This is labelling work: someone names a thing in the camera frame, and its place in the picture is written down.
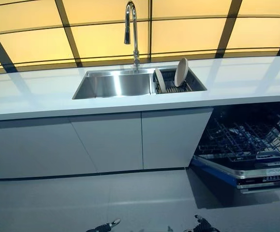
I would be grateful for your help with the small cream round plate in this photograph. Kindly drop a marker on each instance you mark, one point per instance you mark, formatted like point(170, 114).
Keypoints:
point(160, 81)

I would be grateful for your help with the chrome gooseneck kitchen faucet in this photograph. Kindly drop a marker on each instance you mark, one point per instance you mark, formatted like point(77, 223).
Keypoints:
point(136, 48)

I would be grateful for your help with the white cabinet door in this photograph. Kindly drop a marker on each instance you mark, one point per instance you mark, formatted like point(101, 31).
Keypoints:
point(171, 137)
point(113, 141)
point(33, 147)

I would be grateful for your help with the large cream round plate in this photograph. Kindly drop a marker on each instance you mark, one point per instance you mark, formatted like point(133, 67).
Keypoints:
point(181, 72)

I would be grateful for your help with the stainless steel sink basin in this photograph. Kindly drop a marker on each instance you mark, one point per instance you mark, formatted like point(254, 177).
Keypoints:
point(116, 83)

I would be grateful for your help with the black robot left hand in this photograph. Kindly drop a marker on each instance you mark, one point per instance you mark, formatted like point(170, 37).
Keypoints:
point(106, 226)

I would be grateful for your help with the open dishwasher door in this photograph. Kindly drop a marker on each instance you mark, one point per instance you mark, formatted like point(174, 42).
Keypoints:
point(246, 172)

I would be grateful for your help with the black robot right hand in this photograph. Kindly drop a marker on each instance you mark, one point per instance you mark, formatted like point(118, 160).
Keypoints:
point(203, 224)

